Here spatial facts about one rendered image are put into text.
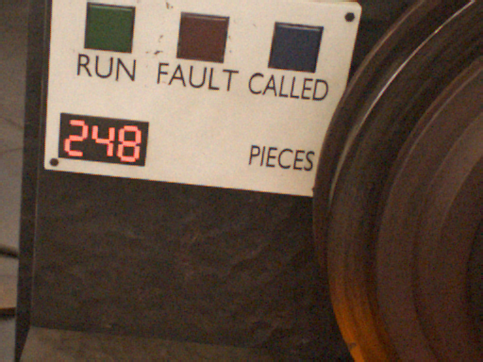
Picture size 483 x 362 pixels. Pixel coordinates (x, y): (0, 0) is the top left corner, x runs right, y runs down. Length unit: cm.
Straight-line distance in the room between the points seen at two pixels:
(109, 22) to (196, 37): 7
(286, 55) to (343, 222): 16
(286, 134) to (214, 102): 7
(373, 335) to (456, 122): 19
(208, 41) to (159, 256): 23
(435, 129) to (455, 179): 4
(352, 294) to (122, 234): 25
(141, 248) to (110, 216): 5
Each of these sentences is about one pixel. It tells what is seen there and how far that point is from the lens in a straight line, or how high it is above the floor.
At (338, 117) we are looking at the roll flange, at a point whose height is 116.
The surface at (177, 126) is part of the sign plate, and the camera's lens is 75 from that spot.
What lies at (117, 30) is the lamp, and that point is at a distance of 72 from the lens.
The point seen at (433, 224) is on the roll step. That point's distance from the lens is 63.
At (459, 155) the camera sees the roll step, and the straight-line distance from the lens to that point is 62.
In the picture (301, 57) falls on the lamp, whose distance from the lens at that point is 73.
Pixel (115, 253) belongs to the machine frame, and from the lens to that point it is 83.
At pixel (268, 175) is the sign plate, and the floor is 108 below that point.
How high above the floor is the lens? 138
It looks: 23 degrees down
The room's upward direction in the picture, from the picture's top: 6 degrees clockwise
